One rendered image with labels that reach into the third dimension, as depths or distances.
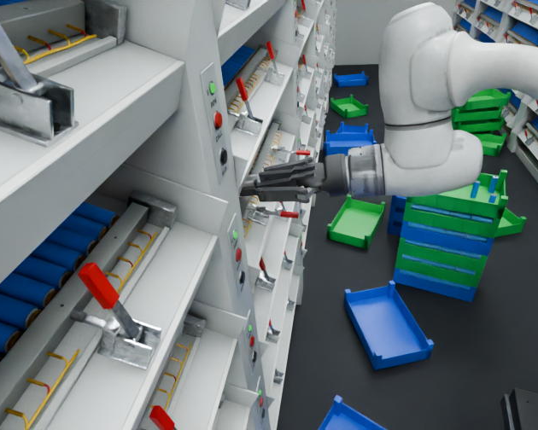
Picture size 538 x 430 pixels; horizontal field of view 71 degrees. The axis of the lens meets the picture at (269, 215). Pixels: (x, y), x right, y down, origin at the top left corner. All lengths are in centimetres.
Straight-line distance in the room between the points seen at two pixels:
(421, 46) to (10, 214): 54
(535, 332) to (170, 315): 148
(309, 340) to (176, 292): 112
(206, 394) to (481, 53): 57
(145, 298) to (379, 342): 119
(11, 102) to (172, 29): 17
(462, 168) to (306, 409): 92
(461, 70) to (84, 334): 54
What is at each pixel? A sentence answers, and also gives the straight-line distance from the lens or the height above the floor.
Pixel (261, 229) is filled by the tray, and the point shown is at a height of 74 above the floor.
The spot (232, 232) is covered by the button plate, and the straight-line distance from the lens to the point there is 49.
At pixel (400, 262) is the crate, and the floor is 11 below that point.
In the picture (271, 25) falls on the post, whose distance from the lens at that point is 105.
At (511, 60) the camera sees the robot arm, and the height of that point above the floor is 104.
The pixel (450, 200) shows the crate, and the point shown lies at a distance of 142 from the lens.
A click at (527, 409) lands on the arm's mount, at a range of 119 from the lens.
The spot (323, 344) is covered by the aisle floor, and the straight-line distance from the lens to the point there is 146.
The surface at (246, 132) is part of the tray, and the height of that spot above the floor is 93.
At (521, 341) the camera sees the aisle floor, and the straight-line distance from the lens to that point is 165.
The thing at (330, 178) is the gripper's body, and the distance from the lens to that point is 66.
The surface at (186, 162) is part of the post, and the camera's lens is 40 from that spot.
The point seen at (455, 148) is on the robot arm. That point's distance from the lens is 66.
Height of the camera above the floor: 119
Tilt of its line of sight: 35 degrees down
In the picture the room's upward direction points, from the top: 5 degrees counter-clockwise
